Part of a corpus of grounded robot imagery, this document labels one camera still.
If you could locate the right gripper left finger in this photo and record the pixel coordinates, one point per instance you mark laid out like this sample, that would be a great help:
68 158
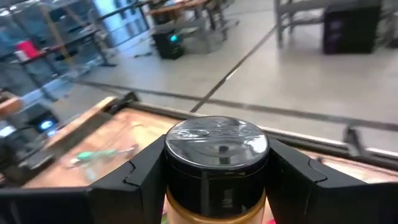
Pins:
136 199

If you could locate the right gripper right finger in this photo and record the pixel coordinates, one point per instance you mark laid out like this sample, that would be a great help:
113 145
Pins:
292 193

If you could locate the orange spice bottle black cap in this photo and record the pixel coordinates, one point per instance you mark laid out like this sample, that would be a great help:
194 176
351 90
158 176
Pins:
214 155

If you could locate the black computer tower teal light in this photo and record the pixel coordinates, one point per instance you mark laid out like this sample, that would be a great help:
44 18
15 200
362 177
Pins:
168 46

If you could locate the black equipment box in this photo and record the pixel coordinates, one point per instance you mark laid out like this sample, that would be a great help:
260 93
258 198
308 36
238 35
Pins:
351 29

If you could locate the red box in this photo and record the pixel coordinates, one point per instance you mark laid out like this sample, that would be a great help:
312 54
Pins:
28 49

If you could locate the black aluminium table frame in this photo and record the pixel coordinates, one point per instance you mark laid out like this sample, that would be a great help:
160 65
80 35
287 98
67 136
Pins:
311 137

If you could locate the grey metal table frame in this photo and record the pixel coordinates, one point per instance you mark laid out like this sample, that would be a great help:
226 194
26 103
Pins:
298 9

